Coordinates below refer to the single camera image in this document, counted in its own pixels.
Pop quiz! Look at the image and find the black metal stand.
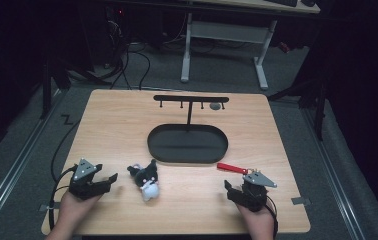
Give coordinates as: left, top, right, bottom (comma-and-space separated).
39, 56, 73, 120
266, 76, 329, 142

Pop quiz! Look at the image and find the black floor cable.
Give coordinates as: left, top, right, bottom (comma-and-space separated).
50, 119, 82, 185

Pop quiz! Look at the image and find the red object under desk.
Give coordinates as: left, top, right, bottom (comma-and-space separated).
278, 41, 292, 54

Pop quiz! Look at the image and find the dark computer tower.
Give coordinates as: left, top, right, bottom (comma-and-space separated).
105, 5, 129, 51

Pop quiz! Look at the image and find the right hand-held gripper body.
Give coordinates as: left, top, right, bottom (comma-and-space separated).
230, 169, 278, 213

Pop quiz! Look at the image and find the grey tape strip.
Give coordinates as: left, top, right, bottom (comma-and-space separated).
290, 196, 312, 206
38, 202, 60, 213

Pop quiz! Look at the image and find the person's left hand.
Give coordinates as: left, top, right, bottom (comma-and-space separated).
57, 191, 102, 228

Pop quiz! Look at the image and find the black and white plush keychain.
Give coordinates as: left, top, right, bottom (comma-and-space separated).
126, 158, 161, 202

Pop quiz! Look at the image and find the left hand-held gripper cable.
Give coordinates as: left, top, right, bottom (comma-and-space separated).
48, 165, 79, 232

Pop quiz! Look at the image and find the white frame desk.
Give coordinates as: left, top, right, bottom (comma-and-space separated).
180, 0, 322, 91

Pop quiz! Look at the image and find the right hand-held gripper cable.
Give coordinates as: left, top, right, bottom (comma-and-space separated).
264, 195, 280, 240

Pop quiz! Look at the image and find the black key rack with tray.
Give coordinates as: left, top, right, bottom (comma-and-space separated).
146, 94, 230, 165

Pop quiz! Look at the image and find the hand-held gripper cable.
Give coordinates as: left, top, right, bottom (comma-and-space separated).
264, 195, 280, 240
48, 165, 79, 232

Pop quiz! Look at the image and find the metal floor rail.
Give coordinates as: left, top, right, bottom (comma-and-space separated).
300, 108, 366, 240
0, 87, 67, 234

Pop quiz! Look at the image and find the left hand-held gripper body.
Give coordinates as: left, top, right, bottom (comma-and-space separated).
68, 158, 112, 201

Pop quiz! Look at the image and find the bundle of black floor cables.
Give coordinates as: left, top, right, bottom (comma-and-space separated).
103, 19, 152, 91

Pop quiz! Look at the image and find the person's right hand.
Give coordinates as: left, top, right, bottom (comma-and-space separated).
236, 202, 277, 240

